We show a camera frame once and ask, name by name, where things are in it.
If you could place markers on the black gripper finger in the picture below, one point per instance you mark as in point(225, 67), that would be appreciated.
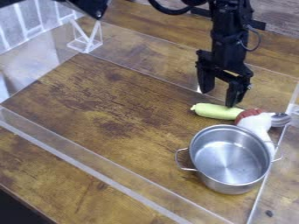
point(238, 87)
point(206, 78)

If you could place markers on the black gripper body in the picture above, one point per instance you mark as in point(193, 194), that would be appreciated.
point(228, 55)

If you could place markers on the red white toy mushroom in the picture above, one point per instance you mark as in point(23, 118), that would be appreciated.
point(257, 121)

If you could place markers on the clear acrylic triangle bracket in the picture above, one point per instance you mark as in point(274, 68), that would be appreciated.
point(86, 43)

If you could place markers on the black robot base link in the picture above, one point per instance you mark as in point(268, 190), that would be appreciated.
point(94, 8)

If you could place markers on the stainless steel pot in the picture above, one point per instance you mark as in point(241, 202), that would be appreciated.
point(230, 157)

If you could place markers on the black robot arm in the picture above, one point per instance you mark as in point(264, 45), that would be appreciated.
point(230, 15)

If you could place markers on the clear acrylic front barrier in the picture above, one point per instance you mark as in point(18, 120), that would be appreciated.
point(155, 196)

